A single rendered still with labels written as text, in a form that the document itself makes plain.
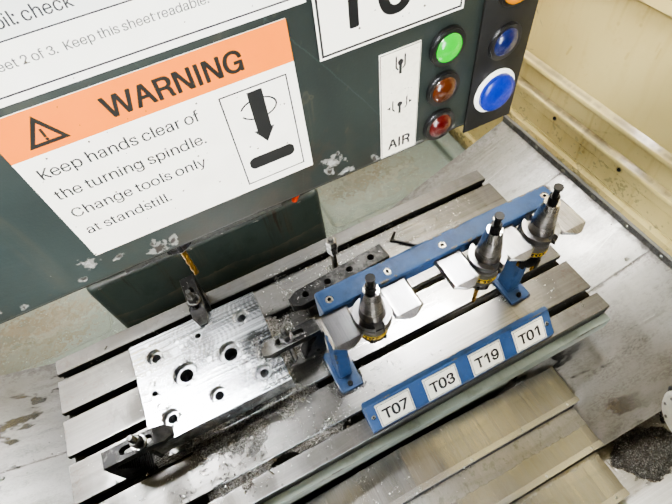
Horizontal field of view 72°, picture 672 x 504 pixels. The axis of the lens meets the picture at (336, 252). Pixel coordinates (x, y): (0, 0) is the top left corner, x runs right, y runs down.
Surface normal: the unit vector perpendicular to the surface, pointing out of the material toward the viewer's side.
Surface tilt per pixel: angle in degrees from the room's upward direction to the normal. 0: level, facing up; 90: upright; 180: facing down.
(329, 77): 90
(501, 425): 7
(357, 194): 0
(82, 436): 0
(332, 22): 90
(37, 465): 24
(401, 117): 90
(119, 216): 90
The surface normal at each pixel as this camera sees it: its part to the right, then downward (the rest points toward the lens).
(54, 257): 0.44, 0.71
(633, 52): -0.89, 0.41
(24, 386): 0.28, -0.69
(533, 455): 0.02, -0.62
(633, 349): -0.45, -0.34
